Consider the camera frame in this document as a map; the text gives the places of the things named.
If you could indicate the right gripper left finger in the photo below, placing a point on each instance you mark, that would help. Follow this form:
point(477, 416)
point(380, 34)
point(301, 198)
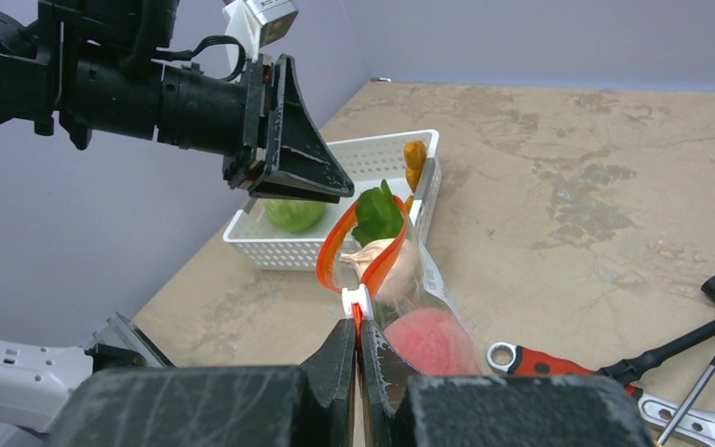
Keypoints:
point(328, 413)

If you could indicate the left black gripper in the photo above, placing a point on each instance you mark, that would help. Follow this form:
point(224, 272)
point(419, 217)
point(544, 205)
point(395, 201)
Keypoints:
point(115, 72)

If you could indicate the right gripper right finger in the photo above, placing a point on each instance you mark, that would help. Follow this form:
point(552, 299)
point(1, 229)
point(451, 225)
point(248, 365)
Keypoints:
point(383, 376)

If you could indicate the pink peach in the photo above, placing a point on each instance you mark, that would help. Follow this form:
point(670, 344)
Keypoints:
point(434, 342)

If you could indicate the clear zip bag orange zipper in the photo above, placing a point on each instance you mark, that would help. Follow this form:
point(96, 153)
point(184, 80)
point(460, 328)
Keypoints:
point(375, 260)

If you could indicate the orange carrot with leaves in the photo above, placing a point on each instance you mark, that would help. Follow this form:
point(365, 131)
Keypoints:
point(378, 215)

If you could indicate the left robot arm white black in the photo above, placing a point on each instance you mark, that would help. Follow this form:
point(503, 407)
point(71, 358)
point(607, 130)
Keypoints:
point(85, 234)

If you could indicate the green cabbage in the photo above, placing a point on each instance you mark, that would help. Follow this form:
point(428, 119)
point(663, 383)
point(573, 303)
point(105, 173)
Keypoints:
point(294, 216)

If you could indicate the white perforated plastic basket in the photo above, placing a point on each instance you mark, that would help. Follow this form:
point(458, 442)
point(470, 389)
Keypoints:
point(368, 161)

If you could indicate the yellow black screwdriver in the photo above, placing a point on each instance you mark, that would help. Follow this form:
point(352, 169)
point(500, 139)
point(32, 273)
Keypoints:
point(686, 404)

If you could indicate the aluminium frame rail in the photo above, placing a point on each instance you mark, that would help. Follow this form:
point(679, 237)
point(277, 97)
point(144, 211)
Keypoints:
point(120, 343)

